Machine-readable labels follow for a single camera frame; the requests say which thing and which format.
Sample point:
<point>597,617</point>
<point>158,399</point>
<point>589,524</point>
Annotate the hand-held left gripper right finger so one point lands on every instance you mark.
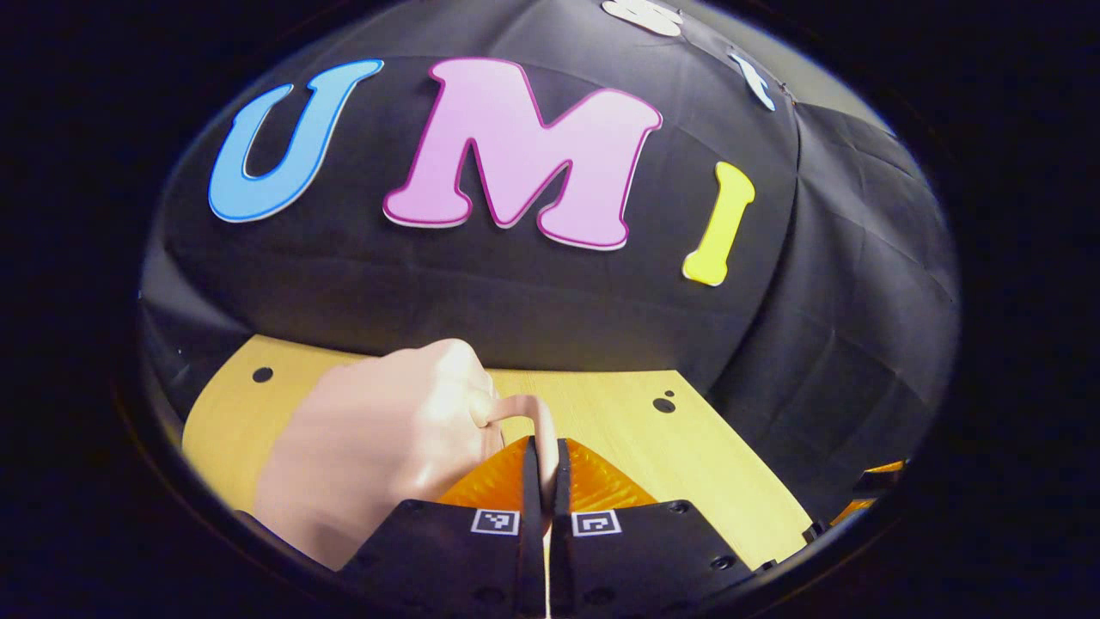
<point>644,550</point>

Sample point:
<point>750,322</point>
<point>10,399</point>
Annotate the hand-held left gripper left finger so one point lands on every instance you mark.
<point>447,550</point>

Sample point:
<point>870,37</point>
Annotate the pink suitcase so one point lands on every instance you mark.
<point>378,438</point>

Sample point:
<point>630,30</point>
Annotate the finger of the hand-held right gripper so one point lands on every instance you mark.
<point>851,511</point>
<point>885,468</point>

